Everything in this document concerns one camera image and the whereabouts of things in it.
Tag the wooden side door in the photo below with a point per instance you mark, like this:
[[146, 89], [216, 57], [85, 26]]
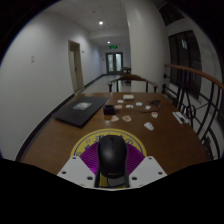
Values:
[[76, 66]]

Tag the black closed laptop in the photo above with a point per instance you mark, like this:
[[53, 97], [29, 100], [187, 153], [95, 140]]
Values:
[[76, 115]]

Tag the black computer mouse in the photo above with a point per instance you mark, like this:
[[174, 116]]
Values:
[[112, 155]]

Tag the small orange white piece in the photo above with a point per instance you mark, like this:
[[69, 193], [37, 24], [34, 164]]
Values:
[[126, 118]]

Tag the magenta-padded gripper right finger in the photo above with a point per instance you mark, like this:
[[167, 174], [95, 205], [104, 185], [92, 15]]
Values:
[[148, 168]]

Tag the small beige piece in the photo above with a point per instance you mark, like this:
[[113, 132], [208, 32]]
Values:
[[114, 118]]

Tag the white wall switch plate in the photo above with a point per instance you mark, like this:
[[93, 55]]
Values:
[[32, 59]]

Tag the small white box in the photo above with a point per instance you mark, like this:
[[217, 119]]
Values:
[[128, 97]]

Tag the black railing with wooden rail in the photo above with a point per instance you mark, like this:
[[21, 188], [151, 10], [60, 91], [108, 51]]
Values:
[[196, 71]]

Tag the glass double door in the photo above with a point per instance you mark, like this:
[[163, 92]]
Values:
[[114, 62]]

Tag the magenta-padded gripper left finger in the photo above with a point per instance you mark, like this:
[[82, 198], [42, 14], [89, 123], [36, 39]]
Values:
[[75, 168]]

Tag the distant wooden chair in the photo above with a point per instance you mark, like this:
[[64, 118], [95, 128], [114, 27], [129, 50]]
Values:
[[126, 70]]

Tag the round yellow blue mouse pad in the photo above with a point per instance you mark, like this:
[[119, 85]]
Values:
[[86, 139]]

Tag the small red white piece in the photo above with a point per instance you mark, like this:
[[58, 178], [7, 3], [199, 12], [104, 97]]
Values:
[[154, 114]]

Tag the small white oblong piece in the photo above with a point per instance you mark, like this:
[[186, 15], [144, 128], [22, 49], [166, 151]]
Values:
[[148, 125]]

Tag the dark window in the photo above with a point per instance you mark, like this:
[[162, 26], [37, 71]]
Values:
[[186, 63]]

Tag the green exit sign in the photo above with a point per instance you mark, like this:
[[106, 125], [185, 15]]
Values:
[[113, 47]]

